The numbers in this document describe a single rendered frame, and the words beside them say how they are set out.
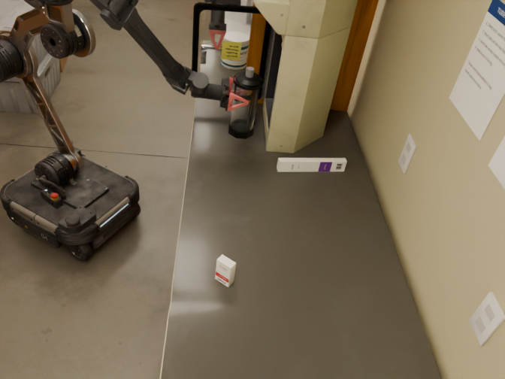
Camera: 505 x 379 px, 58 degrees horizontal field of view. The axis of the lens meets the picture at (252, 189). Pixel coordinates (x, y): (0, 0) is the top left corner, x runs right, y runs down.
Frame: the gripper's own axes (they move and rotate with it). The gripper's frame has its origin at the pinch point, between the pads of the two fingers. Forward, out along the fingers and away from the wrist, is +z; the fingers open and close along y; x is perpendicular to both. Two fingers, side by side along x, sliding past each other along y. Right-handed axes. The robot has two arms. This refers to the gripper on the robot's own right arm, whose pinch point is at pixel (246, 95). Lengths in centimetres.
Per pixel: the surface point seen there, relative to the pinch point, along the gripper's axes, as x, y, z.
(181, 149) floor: 118, 123, -21
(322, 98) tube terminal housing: -0.6, 5.0, 30.3
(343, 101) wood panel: 14, 33, 50
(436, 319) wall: 15, -81, 52
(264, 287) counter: 21, -70, 6
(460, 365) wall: 13, -95, 52
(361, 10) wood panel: -27, 33, 44
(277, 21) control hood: -29.8, -2.8, 5.0
